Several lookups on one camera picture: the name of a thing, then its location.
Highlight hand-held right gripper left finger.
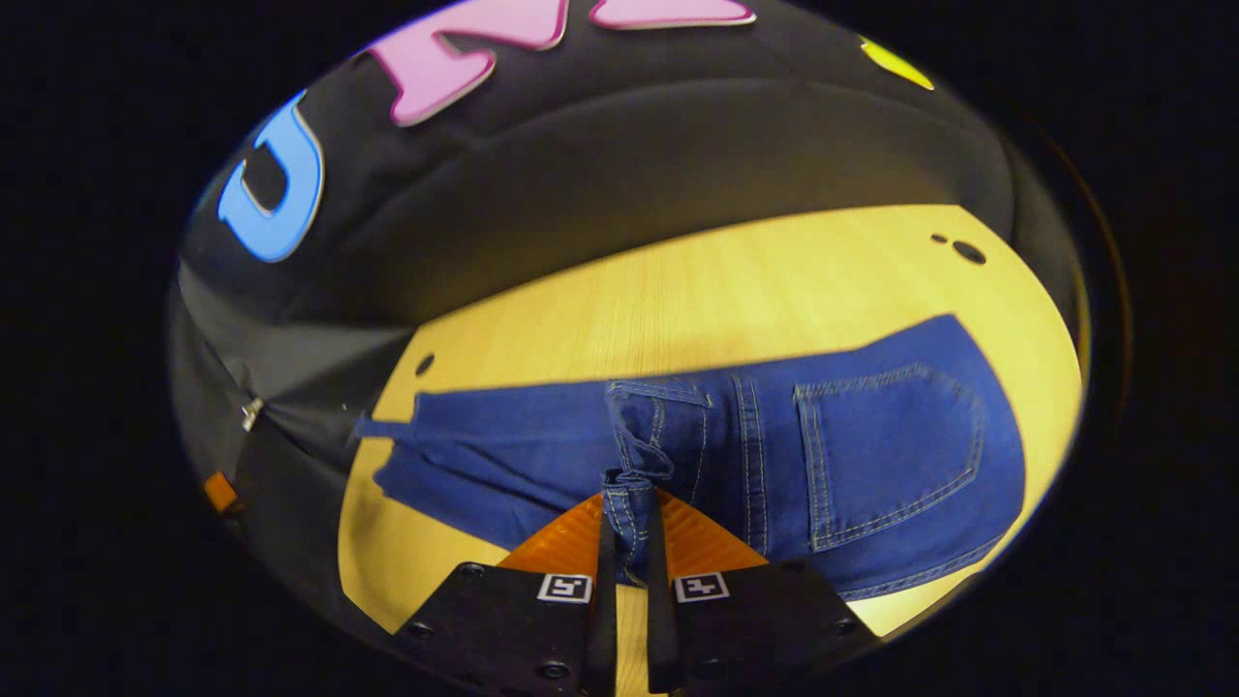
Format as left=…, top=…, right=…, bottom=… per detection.
left=392, top=472, right=619, bottom=694

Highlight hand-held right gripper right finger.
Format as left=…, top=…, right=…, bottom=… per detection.
left=647, top=489, right=884, bottom=694

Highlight blue jeans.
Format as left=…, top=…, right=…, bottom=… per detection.
left=353, top=313, right=1027, bottom=603

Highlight black backdrop cloth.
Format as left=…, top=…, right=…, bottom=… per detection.
left=169, top=0, right=1090, bottom=621

